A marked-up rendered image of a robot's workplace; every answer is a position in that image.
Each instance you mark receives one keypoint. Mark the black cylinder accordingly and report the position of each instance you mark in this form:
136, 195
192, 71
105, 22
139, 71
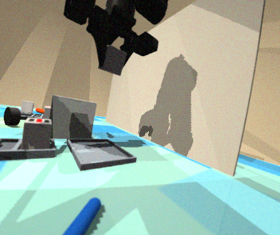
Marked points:
12, 116

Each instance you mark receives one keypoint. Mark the orange-handled screwdriver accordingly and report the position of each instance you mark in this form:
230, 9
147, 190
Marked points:
40, 110

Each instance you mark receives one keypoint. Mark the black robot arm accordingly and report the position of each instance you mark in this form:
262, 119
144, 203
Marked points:
152, 10

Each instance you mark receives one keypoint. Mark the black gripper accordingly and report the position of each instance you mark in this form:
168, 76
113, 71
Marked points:
117, 18

